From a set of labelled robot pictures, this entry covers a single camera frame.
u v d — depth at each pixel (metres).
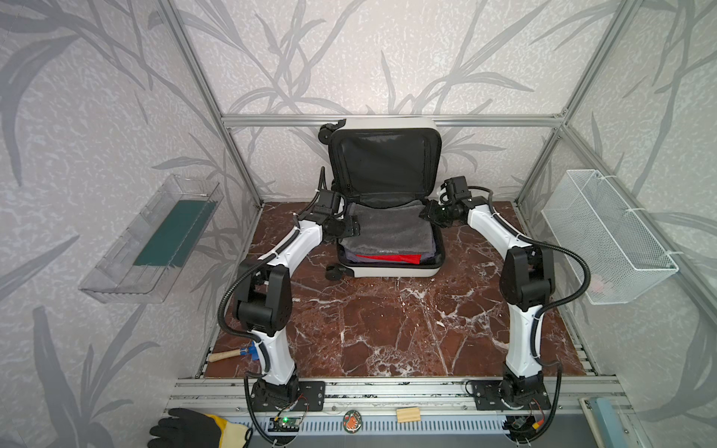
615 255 0.62
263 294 0.50
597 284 0.72
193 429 0.69
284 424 0.71
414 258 0.94
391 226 0.99
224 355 0.79
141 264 0.63
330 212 0.73
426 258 0.97
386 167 0.98
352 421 0.70
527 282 0.56
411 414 0.71
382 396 0.75
